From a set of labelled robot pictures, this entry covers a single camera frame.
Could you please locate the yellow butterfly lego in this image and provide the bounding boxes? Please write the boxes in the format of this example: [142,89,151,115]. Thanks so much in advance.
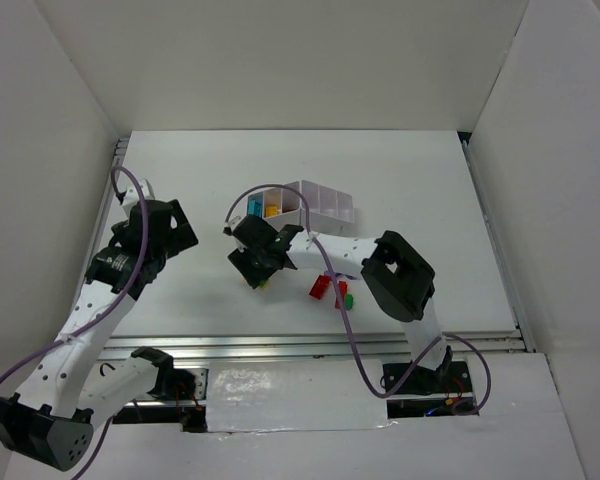
[264,199,282,218]

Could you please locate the teal frog flower lego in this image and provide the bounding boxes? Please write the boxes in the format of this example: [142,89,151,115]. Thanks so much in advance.
[247,194,263,218]

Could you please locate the small red lego brick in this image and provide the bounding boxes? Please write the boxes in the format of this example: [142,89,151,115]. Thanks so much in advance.
[334,281,348,309]

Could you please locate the small green lego brick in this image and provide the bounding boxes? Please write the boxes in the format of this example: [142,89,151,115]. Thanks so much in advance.
[344,293,354,311]

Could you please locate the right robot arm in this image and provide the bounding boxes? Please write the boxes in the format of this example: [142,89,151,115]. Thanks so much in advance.
[223,215,452,386]

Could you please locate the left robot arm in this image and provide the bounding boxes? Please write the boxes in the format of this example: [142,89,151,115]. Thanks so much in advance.
[0,200,198,472]

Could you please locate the white divided organizer bin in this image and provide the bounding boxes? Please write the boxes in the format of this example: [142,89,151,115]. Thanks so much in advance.
[247,180,355,235]

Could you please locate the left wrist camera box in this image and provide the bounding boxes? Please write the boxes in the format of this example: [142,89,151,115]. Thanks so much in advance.
[119,179,155,210]

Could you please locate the aluminium frame rail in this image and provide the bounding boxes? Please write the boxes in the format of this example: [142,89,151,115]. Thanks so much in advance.
[102,130,526,360]

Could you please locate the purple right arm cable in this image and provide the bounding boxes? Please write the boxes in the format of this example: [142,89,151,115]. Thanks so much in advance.
[223,184,492,417]

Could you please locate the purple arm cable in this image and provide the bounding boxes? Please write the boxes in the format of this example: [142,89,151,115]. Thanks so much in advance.
[223,184,492,417]
[0,166,154,480]

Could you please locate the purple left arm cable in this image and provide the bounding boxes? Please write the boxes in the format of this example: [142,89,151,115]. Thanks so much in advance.
[0,166,154,480]

